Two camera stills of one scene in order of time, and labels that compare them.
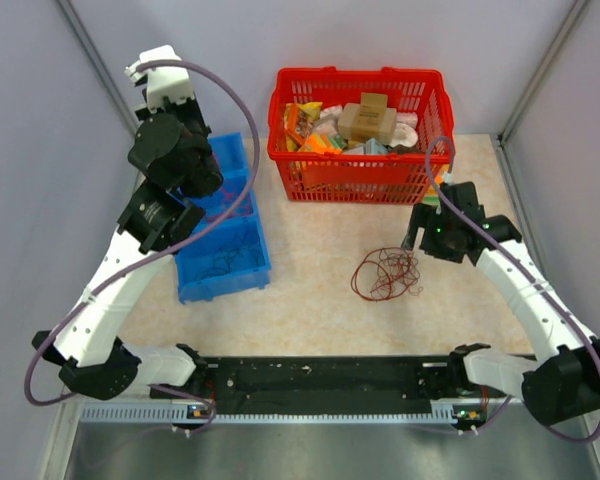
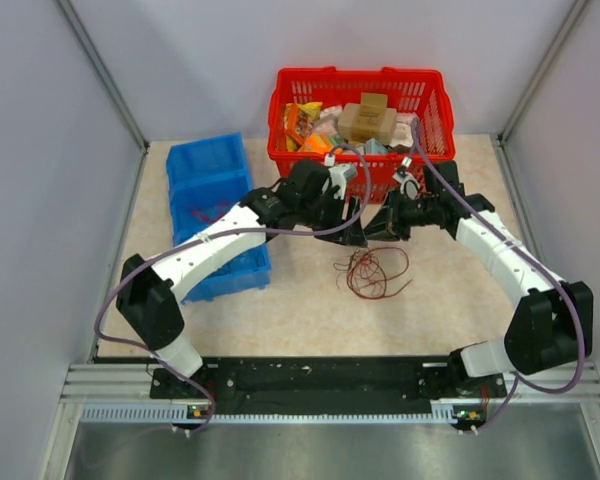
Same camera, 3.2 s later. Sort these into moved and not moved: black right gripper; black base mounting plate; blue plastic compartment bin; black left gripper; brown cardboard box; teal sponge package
Moved: black left gripper; black right gripper
Not moved: brown cardboard box; teal sponge package; black base mounting plate; blue plastic compartment bin
